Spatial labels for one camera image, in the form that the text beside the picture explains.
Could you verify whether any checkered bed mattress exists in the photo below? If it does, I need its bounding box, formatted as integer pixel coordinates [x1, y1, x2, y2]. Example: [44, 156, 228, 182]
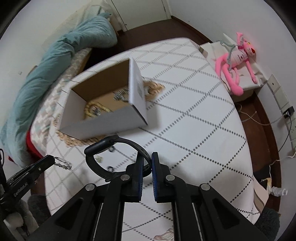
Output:
[29, 48, 91, 154]

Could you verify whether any rhinestone bracelet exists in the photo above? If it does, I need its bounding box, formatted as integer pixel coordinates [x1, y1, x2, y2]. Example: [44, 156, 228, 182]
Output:
[113, 87, 130, 103]

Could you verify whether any teal duvet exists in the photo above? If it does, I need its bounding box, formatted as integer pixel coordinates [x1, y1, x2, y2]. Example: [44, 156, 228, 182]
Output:
[1, 12, 117, 168]

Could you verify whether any silver chain necklace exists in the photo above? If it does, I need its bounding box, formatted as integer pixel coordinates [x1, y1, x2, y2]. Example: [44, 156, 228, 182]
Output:
[53, 156, 73, 171]

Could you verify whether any red blanket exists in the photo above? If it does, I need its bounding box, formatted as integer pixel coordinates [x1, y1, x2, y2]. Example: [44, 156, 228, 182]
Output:
[8, 128, 44, 165]

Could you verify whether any black smart watch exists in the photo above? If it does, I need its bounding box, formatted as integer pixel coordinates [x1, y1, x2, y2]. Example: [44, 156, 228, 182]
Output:
[84, 135, 152, 182]

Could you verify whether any black plug charger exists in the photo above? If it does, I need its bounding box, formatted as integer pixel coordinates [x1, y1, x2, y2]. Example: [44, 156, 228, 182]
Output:
[283, 106, 295, 119]

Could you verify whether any white door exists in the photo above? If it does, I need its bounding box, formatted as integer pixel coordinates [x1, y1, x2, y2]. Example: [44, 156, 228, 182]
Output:
[107, 0, 171, 32]

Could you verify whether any white patterned tablecloth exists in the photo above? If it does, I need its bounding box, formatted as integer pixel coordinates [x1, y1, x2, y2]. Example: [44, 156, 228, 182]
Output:
[45, 38, 260, 240]

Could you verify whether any wall power strip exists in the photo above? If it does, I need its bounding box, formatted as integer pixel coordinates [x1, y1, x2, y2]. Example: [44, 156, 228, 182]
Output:
[267, 74, 295, 150]

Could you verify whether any white cardboard box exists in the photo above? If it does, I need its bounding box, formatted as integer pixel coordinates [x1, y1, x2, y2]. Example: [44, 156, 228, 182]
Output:
[59, 58, 147, 140]

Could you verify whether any pink panther plush toy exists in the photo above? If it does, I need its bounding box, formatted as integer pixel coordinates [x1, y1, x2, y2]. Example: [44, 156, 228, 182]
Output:
[215, 32, 258, 96]

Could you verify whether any gold earring left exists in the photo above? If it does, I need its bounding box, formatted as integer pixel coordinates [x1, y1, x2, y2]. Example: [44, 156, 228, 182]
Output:
[95, 156, 103, 163]

